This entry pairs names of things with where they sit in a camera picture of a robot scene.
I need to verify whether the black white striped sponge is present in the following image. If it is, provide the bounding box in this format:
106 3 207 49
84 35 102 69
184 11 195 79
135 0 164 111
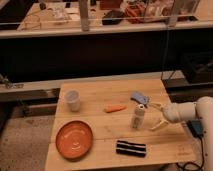
116 140 146 157

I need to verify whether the white bottle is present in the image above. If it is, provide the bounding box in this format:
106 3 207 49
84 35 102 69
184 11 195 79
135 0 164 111
131 104 145 129

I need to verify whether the black crate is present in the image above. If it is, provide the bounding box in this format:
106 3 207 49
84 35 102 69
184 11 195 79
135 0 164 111
181 52 213 83

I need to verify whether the blue black box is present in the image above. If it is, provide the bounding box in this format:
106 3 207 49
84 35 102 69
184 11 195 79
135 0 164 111
187 121 203 138

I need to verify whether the black cable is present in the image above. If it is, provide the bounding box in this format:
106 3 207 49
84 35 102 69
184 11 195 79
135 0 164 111
175 123 206 171

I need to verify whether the orange plate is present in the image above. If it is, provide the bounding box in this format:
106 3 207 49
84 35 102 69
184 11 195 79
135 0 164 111
55 120 93 160

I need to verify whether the blue cloth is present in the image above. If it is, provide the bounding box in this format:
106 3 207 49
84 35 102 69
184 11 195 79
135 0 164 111
130 92 149 105

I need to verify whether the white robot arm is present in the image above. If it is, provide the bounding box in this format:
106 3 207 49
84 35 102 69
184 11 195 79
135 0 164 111
151 96 213 171

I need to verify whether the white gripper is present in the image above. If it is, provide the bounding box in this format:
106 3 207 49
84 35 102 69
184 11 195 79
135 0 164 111
149 103 180 131

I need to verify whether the wooden table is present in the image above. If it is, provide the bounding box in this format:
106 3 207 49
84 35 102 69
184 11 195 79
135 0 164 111
45 79 196 171

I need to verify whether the orange carrot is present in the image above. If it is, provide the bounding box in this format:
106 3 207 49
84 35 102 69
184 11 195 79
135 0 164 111
104 105 126 113

